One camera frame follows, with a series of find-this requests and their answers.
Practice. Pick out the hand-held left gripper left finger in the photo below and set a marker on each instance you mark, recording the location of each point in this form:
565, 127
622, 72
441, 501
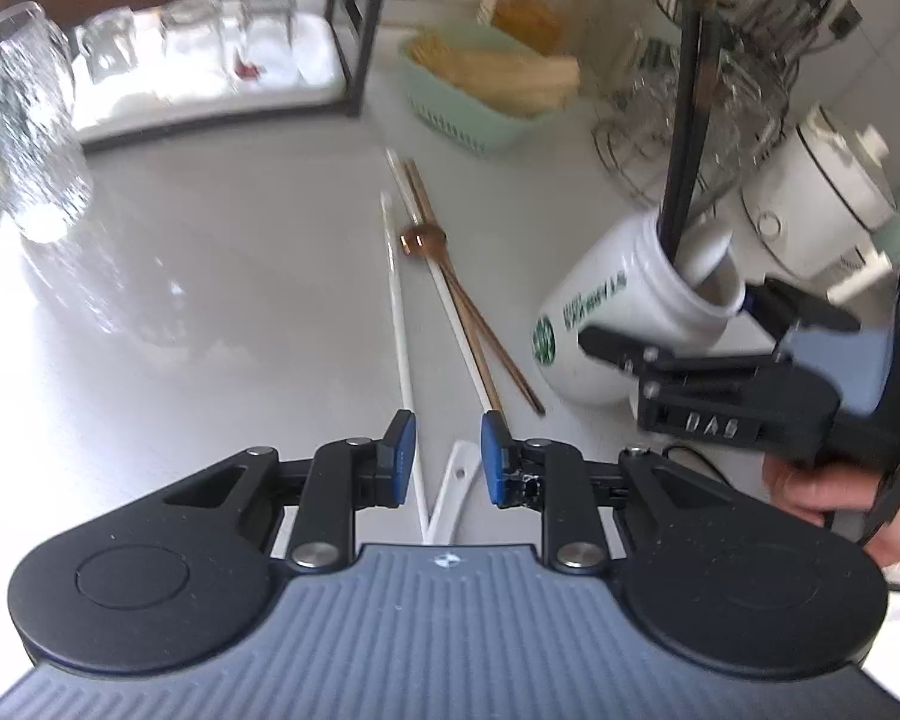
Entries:
401, 457

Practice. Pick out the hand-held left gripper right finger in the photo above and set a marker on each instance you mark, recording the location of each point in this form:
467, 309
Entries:
495, 457

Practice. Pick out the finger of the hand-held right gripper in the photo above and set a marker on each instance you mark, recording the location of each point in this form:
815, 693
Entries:
622, 356
802, 311

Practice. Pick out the white ceramic mug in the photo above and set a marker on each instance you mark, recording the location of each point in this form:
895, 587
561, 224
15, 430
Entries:
615, 315

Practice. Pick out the plain white ceramic spoon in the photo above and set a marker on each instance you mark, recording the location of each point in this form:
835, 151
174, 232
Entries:
454, 495

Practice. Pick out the white chopstick beige end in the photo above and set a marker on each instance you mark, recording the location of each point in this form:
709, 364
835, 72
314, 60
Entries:
473, 360

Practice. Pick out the black chopstick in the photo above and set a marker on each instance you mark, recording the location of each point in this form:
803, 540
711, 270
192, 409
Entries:
705, 105
682, 127

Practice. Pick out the brown chopsticks with copper spoon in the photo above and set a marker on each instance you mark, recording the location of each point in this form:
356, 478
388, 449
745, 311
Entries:
420, 238

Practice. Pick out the brown wooden chopstick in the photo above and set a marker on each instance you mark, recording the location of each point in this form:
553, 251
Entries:
418, 187

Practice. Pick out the person's right hand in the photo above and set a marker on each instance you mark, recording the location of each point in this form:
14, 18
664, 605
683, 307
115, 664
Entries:
802, 491

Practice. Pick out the white electric cooker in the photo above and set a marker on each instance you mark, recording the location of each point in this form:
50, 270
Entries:
817, 195

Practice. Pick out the green plastic basket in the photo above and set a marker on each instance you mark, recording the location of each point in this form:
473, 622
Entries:
465, 127

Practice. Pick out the dried noodles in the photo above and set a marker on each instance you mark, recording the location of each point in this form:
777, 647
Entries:
495, 75

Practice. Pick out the black dish rack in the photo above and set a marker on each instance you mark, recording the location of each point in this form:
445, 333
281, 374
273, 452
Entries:
360, 37

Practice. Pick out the white drain tray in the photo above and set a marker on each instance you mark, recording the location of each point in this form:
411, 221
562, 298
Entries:
195, 97

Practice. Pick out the small clear glass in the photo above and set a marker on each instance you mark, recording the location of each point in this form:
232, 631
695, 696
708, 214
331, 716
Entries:
270, 30
193, 34
109, 45

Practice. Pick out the tall textured glass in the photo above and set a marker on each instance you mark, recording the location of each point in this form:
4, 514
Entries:
30, 127

